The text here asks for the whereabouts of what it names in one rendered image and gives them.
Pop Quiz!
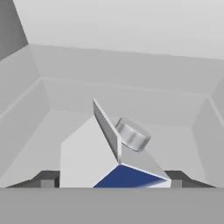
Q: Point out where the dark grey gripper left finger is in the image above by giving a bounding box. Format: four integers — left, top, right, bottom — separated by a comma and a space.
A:
6, 170, 61, 189

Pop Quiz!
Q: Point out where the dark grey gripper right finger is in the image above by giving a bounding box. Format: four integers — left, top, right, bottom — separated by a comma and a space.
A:
164, 170, 218, 189

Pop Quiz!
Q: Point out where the white and blue milk carton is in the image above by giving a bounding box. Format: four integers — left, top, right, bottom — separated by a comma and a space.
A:
59, 98, 172, 189

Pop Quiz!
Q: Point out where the white fridge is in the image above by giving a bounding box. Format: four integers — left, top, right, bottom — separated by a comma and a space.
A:
0, 0, 224, 189

